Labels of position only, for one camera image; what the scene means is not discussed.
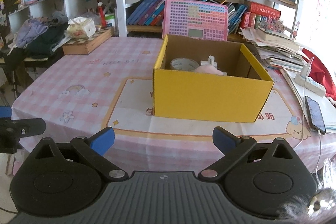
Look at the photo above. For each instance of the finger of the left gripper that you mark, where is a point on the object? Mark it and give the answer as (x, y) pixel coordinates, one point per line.
(5, 112)

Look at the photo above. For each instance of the pink plush paw toy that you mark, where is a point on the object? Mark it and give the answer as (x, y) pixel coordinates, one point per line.
(209, 69)

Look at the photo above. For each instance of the pile of clothes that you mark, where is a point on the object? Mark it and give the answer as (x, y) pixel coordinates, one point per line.
(38, 38)

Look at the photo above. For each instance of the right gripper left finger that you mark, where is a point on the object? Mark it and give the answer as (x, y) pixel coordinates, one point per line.
(60, 179)

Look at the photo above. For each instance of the wooden chess box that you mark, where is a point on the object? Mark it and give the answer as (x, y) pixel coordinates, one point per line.
(84, 46)

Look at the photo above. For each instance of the white power adapter with usb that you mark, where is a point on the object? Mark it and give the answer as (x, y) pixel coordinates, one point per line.
(210, 61)

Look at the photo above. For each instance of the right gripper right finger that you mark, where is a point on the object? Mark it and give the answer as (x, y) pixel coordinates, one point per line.
(258, 178)

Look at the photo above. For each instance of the red thick book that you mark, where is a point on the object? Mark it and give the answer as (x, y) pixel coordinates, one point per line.
(262, 10)

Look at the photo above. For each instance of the tissue pack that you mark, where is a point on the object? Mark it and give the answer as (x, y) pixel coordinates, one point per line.
(81, 27)

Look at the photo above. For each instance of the clear tape roll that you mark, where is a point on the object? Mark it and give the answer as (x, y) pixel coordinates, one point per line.
(183, 64)

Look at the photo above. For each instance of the red cloth bag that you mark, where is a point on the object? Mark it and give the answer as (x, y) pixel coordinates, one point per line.
(320, 74)

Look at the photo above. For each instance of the black smartphone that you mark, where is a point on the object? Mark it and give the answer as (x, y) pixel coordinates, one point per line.
(315, 115)

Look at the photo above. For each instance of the stack of papers and books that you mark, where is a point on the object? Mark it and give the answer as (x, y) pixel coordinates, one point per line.
(275, 49)

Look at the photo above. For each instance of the pink checkered tablecloth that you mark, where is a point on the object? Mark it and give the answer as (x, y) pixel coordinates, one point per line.
(112, 86)

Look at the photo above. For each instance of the white power strip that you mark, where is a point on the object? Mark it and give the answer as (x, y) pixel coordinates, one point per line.
(310, 84)

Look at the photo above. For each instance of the row of blue books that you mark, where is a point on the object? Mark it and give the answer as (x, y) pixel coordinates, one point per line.
(143, 12)

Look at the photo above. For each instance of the yellow cardboard box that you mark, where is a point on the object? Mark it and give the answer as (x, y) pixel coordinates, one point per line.
(237, 96)

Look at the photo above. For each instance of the pink toy keyboard tablet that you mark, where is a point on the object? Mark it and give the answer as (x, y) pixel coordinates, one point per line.
(195, 19)

